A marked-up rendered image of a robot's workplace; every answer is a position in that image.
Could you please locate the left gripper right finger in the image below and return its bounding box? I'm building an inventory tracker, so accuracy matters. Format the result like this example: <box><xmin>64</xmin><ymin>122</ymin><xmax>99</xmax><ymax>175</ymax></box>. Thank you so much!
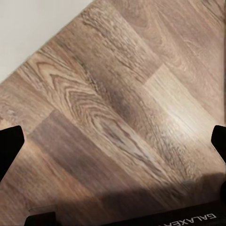
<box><xmin>211</xmin><ymin>125</ymin><xmax>226</xmax><ymax>163</ymax></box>

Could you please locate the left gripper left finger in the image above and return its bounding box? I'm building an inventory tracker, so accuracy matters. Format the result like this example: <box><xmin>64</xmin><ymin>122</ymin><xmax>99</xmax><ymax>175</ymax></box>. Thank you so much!
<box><xmin>0</xmin><ymin>125</ymin><xmax>24</xmax><ymax>182</ymax></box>

